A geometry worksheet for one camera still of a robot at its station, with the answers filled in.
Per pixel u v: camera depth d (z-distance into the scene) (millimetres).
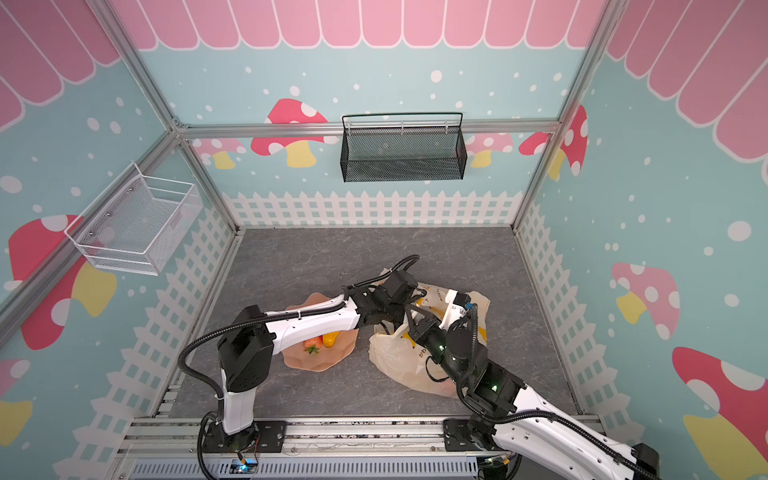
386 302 653
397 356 688
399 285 646
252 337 552
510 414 498
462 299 625
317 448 737
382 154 997
